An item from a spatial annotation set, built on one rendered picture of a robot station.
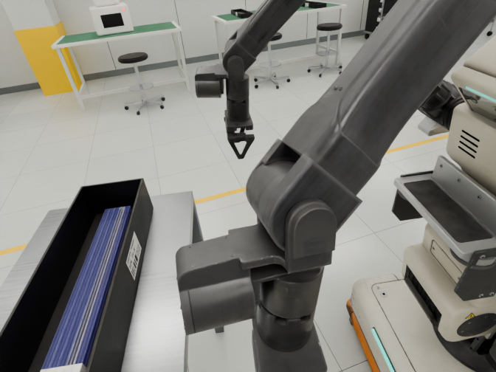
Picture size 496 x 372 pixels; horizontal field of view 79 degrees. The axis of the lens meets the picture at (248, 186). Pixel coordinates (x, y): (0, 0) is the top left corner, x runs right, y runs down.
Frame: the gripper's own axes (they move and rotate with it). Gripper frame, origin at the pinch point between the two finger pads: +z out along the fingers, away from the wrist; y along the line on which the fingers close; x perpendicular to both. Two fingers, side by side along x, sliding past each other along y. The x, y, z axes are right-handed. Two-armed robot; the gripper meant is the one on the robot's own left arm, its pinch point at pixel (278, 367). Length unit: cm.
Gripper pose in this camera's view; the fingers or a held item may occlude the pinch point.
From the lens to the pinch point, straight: 43.6
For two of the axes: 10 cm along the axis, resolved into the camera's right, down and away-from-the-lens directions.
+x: 9.9, -0.6, 0.9
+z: 0.0, 8.3, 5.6
